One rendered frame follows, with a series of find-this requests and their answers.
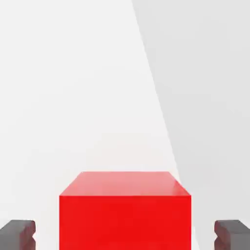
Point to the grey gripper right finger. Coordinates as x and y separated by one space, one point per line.
234 235

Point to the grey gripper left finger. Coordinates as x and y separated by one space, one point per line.
15 235

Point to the small red cube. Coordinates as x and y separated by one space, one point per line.
125 218

